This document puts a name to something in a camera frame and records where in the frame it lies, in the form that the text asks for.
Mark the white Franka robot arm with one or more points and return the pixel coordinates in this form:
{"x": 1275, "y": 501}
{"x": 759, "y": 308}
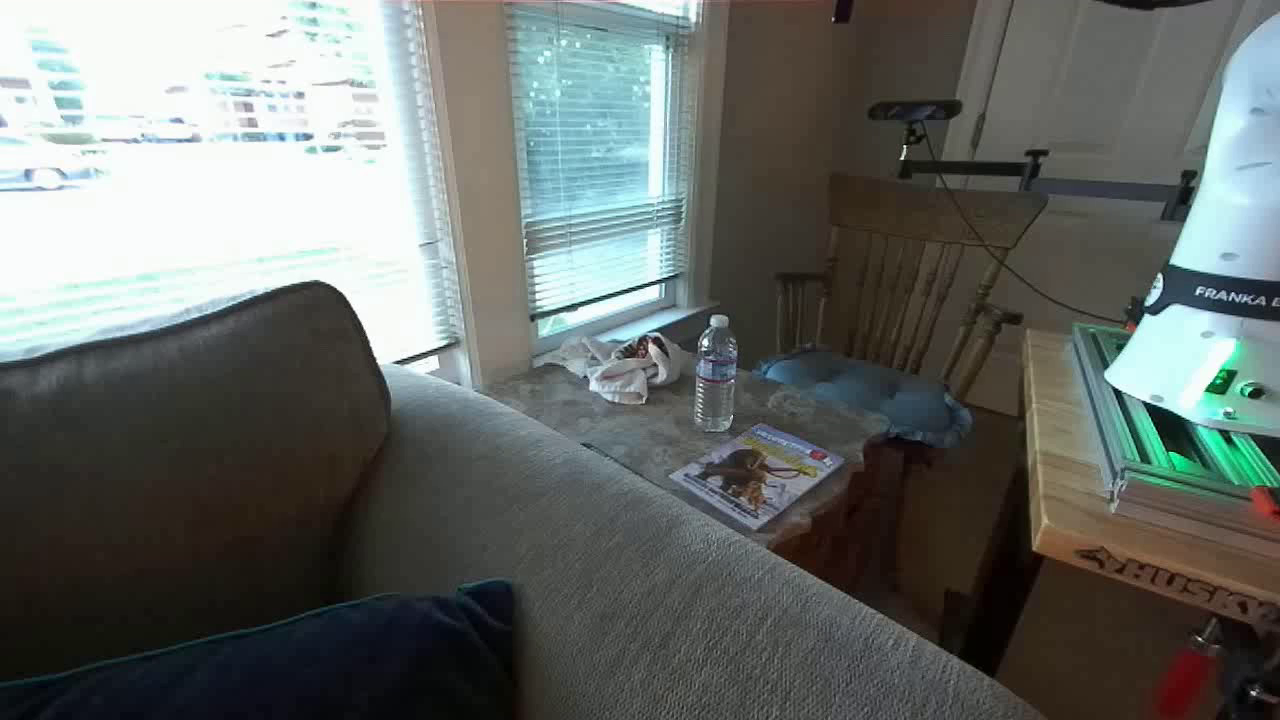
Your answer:
{"x": 1235, "y": 203}

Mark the crumpled clear plastic wrapper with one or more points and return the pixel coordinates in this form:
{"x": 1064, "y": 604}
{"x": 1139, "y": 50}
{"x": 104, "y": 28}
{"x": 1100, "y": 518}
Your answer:
{"x": 625, "y": 370}

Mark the stone top side table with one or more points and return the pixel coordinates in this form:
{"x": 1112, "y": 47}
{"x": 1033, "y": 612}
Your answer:
{"x": 586, "y": 403}

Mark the clear plastic water bottle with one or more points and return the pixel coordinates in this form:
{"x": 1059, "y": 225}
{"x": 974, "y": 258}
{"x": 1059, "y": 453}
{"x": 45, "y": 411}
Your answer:
{"x": 716, "y": 383}

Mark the magazine with animal cover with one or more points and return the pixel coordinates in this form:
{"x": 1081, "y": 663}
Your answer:
{"x": 759, "y": 473}

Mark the narrow window with blinds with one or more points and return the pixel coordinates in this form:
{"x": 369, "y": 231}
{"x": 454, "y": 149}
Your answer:
{"x": 592, "y": 147}

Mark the grey fabric sofa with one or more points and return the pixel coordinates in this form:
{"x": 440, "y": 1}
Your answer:
{"x": 625, "y": 585}

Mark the blue chair seat cushion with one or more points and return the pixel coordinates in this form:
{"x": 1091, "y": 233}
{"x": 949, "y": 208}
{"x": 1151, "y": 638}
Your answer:
{"x": 880, "y": 395}

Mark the wooden spindle chair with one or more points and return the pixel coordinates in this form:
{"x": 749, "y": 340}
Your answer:
{"x": 904, "y": 267}

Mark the navy blue throw pillow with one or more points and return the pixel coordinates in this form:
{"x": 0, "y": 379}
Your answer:
{"x": 333, "y": 663}

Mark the wooden Husky workbench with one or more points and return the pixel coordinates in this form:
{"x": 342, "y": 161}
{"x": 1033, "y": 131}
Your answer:
{"x": 1081, "y": 504}

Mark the grey sofa back cushion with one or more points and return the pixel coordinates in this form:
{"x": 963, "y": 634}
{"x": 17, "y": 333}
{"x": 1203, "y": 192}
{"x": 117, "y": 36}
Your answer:
{"x": 172, "y": 483}

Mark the large window with blinds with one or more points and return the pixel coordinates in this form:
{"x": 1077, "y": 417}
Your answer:
{"x": 203, "y": 161}

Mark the white panel door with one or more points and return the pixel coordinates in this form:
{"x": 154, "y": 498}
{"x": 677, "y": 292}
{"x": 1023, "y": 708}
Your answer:
{"x": 1093, "y": 82}

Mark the red clamp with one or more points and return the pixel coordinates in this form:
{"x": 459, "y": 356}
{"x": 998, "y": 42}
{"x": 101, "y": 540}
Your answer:
{"x": 1185, "y": 678}

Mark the black exterior camera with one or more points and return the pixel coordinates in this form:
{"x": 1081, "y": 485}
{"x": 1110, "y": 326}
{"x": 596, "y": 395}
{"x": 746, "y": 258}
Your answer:
{"x": 912, "y": 110}

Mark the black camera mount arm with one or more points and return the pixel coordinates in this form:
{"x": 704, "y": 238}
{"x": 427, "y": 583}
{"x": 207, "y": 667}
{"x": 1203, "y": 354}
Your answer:
{"x": 966, "y": 170}

